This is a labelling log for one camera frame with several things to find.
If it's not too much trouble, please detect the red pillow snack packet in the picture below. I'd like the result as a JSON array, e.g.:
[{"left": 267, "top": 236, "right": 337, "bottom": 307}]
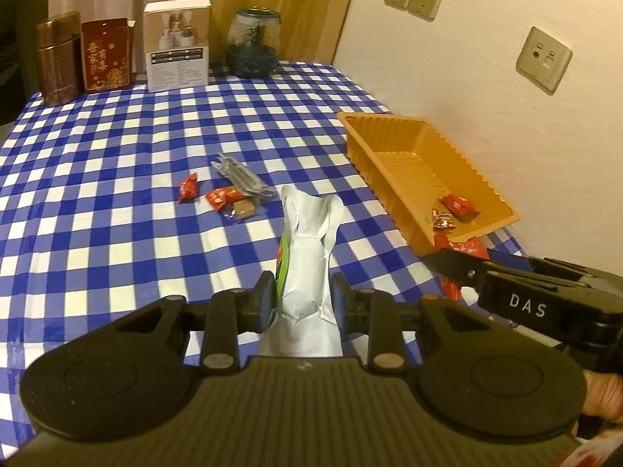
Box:
[{"left": 435, "top": 233, "right": 491, "bottom": 301}]

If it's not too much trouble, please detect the glass jar with green lid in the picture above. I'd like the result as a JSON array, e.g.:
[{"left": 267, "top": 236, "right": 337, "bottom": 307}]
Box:
[{"left": 226, "top": 7, "right": 283, "bottom": 79}]

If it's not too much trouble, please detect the red and clear snack packet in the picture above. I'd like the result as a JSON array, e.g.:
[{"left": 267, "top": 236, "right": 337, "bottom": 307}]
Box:
[{"left": 204, "top": 186, "right": 259, "bottom": 222}]

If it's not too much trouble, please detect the brown canister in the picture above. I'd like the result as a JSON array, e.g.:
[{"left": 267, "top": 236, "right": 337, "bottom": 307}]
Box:
[{"left": 36, "top": 11, "right": 83, "bottom": 107}]

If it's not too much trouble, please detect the dark red snack packet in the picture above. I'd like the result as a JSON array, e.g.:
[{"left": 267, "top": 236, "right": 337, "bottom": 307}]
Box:
[{"left": 440, "top": 193, "right": 480, "bottom": 219}]

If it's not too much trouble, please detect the person's right hand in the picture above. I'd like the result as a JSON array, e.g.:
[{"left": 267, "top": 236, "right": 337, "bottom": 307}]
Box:
[{"left": 574, "top": 370, "right": 623, "bottom": 431}]

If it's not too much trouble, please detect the white product box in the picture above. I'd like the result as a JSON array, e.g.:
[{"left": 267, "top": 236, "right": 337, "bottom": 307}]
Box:
[{"left": 143, "top": 0, "right": 212, "bottom": 93}]

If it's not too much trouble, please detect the orange plastic tray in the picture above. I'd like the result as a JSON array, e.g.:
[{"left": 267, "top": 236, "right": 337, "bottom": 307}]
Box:
[{"left": 337, "top": 112, "right": 519, "bottom": 258}]

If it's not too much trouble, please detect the grey foil snack packet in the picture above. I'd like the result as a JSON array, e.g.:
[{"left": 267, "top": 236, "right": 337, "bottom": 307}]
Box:
[{"left": 211, "top": 154, "right": 273, "bottom": 200}]

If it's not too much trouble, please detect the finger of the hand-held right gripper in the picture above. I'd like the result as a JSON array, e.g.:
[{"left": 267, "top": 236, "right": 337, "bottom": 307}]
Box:
[
  {"left": 487, "top": 248, "right": 542, "bottom": 276},
  {"left": 422, "top": 248, "right": 490, "bottom": 297}
]

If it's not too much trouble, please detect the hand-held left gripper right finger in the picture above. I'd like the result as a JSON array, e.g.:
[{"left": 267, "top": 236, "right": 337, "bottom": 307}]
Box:
[{"left": 331, "top": 271, "right": 508, "bottom": 376}]

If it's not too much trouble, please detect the red and white cloth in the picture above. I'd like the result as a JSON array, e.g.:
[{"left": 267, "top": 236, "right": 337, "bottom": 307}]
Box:
[{"left": 562, "top": 430, "right": 623, "bottom": 467}]

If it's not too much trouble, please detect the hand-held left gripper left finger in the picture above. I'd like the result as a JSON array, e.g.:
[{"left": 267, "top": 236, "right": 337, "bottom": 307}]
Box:
[{"left": 112, "top": 271, "right": 276, "bottom": 376}]

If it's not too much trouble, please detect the red printed box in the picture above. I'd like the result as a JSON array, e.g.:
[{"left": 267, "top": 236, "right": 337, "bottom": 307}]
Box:
[{"left": 80, "top": 18, "right": 137, "bottom": 92}]

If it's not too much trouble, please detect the white snack pouch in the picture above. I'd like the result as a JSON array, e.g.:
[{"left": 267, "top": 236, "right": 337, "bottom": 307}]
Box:
[{"left": 255, "top": 185, "right": 344, "bottom": 358}]

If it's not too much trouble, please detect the wall data outlet plate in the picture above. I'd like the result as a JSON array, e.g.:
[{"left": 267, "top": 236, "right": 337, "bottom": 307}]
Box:
[{"left": 516, "top": 26, "right": 574, "bottom": 94}]

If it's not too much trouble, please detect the wooden wall panel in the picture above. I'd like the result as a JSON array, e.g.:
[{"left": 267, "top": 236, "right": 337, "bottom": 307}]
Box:
[{"left": 160, "top": 0, "right": 363, "bottom": 66}]

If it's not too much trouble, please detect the black box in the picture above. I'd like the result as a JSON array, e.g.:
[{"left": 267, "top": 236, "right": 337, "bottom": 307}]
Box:
[{"left": 0, "top": 0, "right": 49, "bottom": 125}]

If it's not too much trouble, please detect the small red candy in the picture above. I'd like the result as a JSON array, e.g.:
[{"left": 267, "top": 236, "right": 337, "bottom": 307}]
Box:
[{"left": 178, "top": 172, "right": 200, "bottom": 204}]

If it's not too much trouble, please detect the blue checked tablecloth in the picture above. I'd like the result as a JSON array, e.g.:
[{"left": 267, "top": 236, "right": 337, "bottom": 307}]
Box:
[{"left": 0, "top": 61, "right": 531, "bottom": 453}]

